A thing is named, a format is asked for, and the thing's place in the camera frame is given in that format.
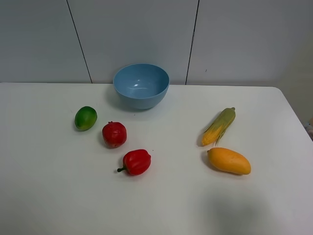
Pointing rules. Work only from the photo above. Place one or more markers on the red bell pepper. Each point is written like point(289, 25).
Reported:
point(136, 162)

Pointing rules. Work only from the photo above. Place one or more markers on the corn cob with husk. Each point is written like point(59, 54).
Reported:
point(218, 127)

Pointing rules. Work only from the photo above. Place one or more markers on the green lime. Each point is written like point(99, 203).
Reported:
point(85, 118)

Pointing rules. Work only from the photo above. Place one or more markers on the red pomegranate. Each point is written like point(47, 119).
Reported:
point(114, 134)

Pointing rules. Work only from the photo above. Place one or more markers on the blue plastic bowl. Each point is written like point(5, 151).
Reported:
point(141, 86)

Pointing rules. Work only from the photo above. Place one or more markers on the yellow mango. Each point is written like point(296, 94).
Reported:
point(227, 160)

